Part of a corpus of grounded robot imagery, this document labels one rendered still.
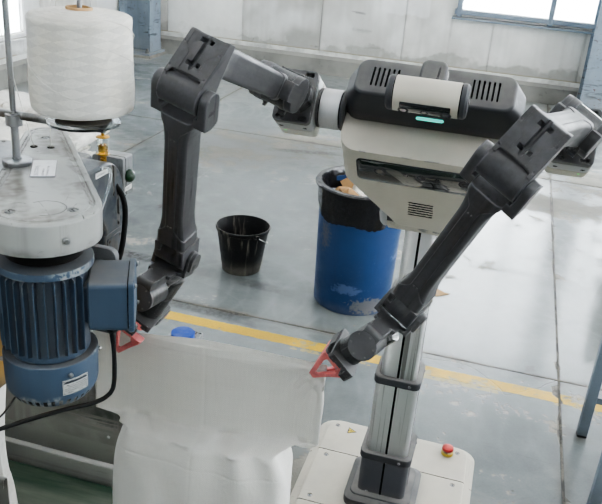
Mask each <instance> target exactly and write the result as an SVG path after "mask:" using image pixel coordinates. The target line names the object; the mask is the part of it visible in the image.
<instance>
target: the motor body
mask: <svg viewBox="0 0 602 504"><path fill-rule="evenodd" d="M93 264H94V251H93V249H92V248H91V247H90V248H88V249H86V250H84V252H83V253H82V254H81V255H80V256H79V257H78V258H76V259H75V260H73V261H71V262H68V263H65V264H61V265H56V266H49V267H30V266H23V265H19V264H16V263H14V262H12V261H10V260H9V259H7V258H6V257H5V255H3V254H0V296H1V307H2V313H1V310H0V337H1V341H2V345H3V348H2V356H0V361H3V365H4V373H5V381H6V385H7V387H8V389H9V391H10V392H11V393H12V394H13V395H14V396H15V397H16V398H17V399H18V400H20V401H21V402H23V403H26V404H28V405H32V406H37V407H53V406H60V405H65V404H69V403H72V402H74V401H76V400H78V399H80V398H82V397H83V396H85V395H86V394H87V393H88V392H89V391H90V390H91V388H92V387H93V385H94V384H95V382H96V381H97V378H98V372H99V359H98V350H101V346H98V339H97V337H96V335H95V334H94V333H93V332H92V331H90V329H89V327H88V323H85V316H84V294H83V286H84V282H85V281H86V279H87V277H88V270H89V269H90V268H91V267H92V265H93Z"/></svg>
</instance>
